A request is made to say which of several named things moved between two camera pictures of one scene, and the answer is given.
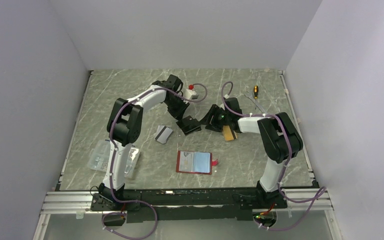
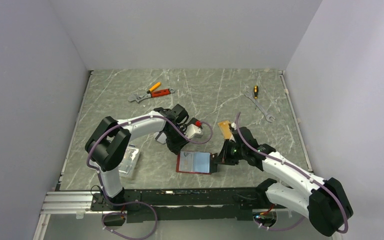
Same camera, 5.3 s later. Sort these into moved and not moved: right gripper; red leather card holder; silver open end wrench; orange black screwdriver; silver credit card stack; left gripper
Moved: right gripper; left gripper
Not moved: silver credit card stack; red leather card holder; orange black screwdriver; silver open end wrench
